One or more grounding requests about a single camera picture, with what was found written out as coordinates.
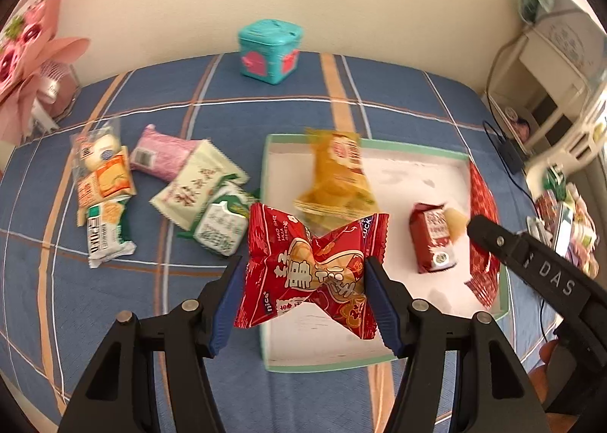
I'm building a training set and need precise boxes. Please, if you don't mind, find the white wooden shelf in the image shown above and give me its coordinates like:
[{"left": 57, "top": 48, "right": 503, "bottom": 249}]
[{"left": 486, "top": 28, "right": 577, "bottom": 154}]

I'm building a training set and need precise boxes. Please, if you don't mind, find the pale patterned cloth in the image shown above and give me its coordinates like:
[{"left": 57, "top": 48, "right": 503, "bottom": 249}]
[{"left": 536, "top": 0, "right": 607, "bottom": 88}]

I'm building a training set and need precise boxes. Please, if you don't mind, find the orange cake packet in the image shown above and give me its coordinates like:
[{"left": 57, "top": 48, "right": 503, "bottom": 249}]
[{"left": 77, "top": 146, "right": 136, "bottom": 225}]

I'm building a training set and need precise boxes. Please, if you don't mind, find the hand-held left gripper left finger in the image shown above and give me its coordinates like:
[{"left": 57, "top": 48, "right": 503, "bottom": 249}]
[{"left": 57, "top": 254, "right": 245, "bottom": 433}]

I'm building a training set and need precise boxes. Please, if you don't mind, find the red patterned candy bag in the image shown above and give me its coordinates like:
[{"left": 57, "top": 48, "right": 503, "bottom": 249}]
[{"left": 234, "top": 202, "right": 390, "bottom": 341}]

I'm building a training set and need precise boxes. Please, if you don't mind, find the cream curved furniture frame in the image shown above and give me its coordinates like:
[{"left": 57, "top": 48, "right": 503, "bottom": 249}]
[{"left": 524, "top": 82, "right": 607, "bottom": 187}]

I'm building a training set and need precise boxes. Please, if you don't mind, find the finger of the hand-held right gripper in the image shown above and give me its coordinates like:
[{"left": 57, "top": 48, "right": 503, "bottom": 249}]
[{"left": 467, "top": 215, "right": 525, "bottom": 269}]

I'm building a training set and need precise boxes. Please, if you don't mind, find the mint-edged white cardboard tray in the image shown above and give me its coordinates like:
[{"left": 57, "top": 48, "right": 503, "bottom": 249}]
[{"left": 258, "top": 133, "right": 510, "bottom": 372}]

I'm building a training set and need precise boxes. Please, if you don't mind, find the small green white snack packet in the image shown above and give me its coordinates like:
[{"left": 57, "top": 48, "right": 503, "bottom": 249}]
[{"left": 86, "top": 198, "right": 137, "bottom": 269}]

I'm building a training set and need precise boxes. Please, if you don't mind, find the yellow snack packet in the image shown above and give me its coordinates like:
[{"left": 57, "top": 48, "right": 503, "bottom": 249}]
[{"left": 294, "top": 128, "right": 377, "bottom": 230}]

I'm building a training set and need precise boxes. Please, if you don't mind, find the pink snack packet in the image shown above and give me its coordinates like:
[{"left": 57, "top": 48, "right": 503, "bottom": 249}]
[{"left": 129, "top": 124, "right": 202, "bottom": 180}]

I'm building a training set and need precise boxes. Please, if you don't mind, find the dark green white snack packet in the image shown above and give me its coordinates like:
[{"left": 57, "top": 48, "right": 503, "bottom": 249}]
[{"left": 178, "top": 182, "right": 261, "bottom": 258}]

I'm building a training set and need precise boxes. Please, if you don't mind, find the pale yellow jelly snack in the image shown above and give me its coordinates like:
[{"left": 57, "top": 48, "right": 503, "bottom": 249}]
[{"left": 443, "top": 208, "right": 471, "bottom": 243}]

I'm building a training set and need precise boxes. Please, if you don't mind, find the clear round cake packet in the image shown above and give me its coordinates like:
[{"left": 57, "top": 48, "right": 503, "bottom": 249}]
[{"left": 70, "top": 120, "right": 121, "bottom": 173}]

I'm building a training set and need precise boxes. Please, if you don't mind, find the pale green snack packet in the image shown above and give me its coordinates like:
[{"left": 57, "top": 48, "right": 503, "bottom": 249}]
[{"left": 149, "top": 139, "right": 250, "bottom": 230}]

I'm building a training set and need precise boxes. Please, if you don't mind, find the blue plaid bedsheet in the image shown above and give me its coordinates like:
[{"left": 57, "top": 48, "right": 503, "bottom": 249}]
[{"left": 0, "top": 51, "right": 565, "bottom": 433}]

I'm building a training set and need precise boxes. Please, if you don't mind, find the clear glass vase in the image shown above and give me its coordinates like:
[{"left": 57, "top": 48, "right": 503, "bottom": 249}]
[{"left": 31, "top": 58, "right": 81, "bottom": 130}]

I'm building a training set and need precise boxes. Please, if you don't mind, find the pink flower bouquet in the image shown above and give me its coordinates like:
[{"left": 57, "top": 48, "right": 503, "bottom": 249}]
[{"left": 0, "top": 0, "right": 91, "bottom": 144}]

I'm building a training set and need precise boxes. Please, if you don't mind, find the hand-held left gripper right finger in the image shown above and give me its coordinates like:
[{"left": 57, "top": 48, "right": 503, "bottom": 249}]
[{"left": 363, "top": 257, "right": 553, "bottom": 433}]

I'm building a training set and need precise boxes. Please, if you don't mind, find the black power adapter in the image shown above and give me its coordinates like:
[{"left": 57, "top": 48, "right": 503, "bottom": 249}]
[{"left": 498, "top": 136, "right": 523, "bottom": 174}]

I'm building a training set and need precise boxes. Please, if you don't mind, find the teal toy box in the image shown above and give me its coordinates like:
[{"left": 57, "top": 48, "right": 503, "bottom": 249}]
[{"left": 237, "top": 20, "right": 304, "bottom": 85}]

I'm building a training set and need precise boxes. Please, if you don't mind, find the pile of colourful small packets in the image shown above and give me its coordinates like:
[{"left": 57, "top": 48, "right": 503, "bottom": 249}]
[{"left": 536, "top": 166, "right": 599, "bottom": 273}]

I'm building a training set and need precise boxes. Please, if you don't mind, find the person's right hand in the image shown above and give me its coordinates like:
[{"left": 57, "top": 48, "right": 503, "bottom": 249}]
[{"left": 528, "top": 340, "right": 561, "bottom": 411}]

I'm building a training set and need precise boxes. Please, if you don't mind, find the red gold-label packet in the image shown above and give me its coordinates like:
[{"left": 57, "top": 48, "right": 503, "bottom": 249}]
[{"left": 465, "top": 160, "right": 501, "bottom": 308}]

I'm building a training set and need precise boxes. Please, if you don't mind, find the small red carton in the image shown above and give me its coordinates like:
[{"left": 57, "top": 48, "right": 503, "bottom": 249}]
[{"left": 410, "top": 203, "right": 458, "bottom": 275}]

